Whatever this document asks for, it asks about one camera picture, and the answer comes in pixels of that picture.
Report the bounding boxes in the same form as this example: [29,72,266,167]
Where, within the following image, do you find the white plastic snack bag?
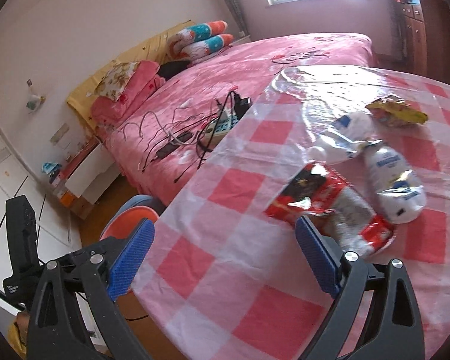
[363,141,427,224]

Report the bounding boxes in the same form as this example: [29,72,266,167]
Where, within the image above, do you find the red snack wrapper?
[265,161,395,257]

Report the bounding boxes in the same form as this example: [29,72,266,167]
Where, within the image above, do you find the blue snack wrapper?
[307,111,378,165]

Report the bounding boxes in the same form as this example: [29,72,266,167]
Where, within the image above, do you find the yellow green snack wrapper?
[365,94,428,128]

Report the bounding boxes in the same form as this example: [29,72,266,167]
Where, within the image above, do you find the person's left hand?
[14,310,30,347]

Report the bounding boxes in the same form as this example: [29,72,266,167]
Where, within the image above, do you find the white bedside table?
[51,138,120,219]

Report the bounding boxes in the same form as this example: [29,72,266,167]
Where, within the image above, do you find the blue chair seat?
[116,194,167,215]

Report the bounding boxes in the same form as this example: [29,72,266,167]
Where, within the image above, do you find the folded pink blanket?
[91,60,166,126]

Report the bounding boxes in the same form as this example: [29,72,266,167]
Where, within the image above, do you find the pink checkered tablecloth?
[132,66,450,359]

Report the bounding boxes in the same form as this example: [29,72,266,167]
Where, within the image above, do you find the floral pillow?
[94,62,140,102]

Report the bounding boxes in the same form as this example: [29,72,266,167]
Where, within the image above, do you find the black power adapter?
[156,131,193,159]

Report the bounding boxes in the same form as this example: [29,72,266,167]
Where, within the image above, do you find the black garment on bed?
[157,60,191,80]

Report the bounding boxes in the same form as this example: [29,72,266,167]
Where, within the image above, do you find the white power strip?
[199,115,239,148]

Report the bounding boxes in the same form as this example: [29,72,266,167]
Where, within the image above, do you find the yellow wooden headboard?
[65,19,196,130]

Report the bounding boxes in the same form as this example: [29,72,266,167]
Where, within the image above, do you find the pink bed cover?
[95,31,378,207]

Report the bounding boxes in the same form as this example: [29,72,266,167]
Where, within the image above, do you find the black plug charger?
[232,91,252,119]

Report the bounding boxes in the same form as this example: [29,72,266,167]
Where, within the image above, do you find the colourful rolled quilt lower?
[178,33,234,61]

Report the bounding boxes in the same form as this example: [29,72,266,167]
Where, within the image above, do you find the colourful rolled quilt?
[167,20,227,54]
[178,33,234,61]

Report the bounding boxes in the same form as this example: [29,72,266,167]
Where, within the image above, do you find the colourful rolled quilt upper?
[167,20,227,54]

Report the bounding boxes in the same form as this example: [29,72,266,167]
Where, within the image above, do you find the brown wooden cabinet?
[398,0,450,85]

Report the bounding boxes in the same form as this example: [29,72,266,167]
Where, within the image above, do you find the wall hanging ornament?
[26,79,46,113]

